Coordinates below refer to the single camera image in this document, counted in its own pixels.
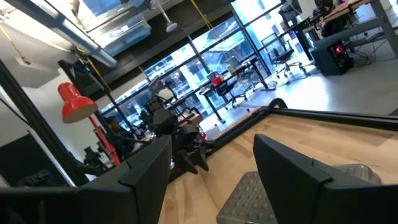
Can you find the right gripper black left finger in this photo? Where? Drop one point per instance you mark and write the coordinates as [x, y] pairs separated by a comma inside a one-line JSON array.
[[133, 196]]

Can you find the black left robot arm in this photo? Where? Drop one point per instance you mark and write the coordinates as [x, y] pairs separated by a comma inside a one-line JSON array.
[[164, 119]]

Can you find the red container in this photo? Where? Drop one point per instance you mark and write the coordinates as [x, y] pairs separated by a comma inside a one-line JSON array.
[[217, 80]]

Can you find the wooden top desk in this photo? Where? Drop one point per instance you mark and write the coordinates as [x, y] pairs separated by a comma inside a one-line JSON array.
[[339, 11]]

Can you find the black office chair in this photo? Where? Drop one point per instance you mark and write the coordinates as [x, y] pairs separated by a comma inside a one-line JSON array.
[[230, 90], [281, 53]]

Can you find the overhead frame beam with light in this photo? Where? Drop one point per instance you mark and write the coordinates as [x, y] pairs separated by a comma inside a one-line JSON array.
[[71, 34]]

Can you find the black frame post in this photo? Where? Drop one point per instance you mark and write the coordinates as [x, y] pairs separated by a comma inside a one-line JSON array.
[[40, 130]]

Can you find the person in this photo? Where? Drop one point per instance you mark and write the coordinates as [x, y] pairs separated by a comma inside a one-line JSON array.
[[119, 137]]

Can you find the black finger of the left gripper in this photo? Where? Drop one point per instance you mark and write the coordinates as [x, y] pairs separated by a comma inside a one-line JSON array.
[[202, 158], [188, 163]]

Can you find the white flat box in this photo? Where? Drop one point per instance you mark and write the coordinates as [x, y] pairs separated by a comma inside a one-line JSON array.
[[245, 199]]

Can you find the clear blue storage bin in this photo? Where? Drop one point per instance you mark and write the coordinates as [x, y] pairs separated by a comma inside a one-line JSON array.
[[124, 35]]

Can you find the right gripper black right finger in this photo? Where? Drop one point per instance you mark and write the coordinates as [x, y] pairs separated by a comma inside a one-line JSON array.
[[295, 193]]

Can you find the black computer tower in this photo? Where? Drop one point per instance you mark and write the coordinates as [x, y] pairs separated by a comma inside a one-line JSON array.
[[329, 59]]

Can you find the red desk lamp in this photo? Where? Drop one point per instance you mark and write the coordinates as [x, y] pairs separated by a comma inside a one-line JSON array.
[[76, 104]]

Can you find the lamp with white shade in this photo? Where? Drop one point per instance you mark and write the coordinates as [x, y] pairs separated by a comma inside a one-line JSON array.
[[165, 94]]

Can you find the black desk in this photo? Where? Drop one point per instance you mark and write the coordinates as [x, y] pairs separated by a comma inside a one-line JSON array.
[[245, 68]]

